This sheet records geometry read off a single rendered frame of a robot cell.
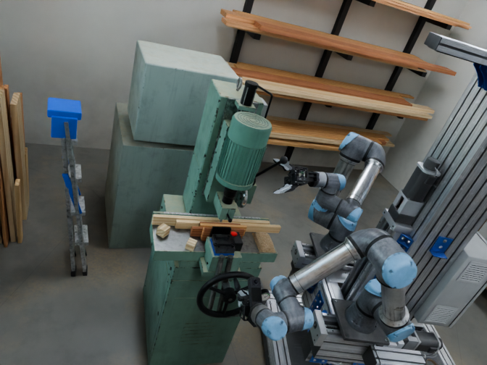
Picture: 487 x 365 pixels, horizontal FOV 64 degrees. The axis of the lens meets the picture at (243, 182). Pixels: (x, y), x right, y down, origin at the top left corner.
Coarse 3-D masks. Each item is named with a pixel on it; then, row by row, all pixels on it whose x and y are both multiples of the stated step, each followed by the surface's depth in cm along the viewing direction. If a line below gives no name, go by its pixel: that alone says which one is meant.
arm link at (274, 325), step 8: (264, 312) 138; (272, 312) 138; (280, 312) 137; (256, 320) 139; (264, 320) 134; (272, 320) 131; (280, 320) 132; (264, 328) 132; (272, 328) 130; (280, 328) 131; (272, 336) 130; (280, 336) 131
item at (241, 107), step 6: (246, 84) 169; (252, 84) 168; (258, 84) 171; (246, 90) 169; (252, 90) 169; (246, 96) 171; (252, 96) 172; (240, 102) 175; (246, 102) 172; (252, 102) 173; (240, 108) 172; (246, 108) 173; (252, 108) 173
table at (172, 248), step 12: (156, 228) 183; (156, 240) 176; (168, 240) 179; (180, 240) 181; (252, 240) 196; (156, 252) 172; (168, 252) 174; (180, 252) 175; (192, 252) 177; (204, 252) 179; (252, 252) 188; (264, 252) 191; (276, 252) 193; (204, 264) 177; (204, 276) 174
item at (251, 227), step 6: (180, 222) 186; (186, 222) 187; (192, 222) 188; (198, 222) 189; (228, 222) 196; (234, 222) 197; (180, 228) 188; (186, 228) 189; (246, 228) 199; (252, 228) 200; (258, 228) 201; (264, 228) 202; (270, 228) 203; (276, 228) 205
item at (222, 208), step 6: (216, 192) 193; (222, 192) 193; (216, 198) 192; (216, 204) 191; (222, 204) 185; (216, 210) 190; (222, 210) 183; (228, 210) 184; (234, 210) 185; (222, 216) 185
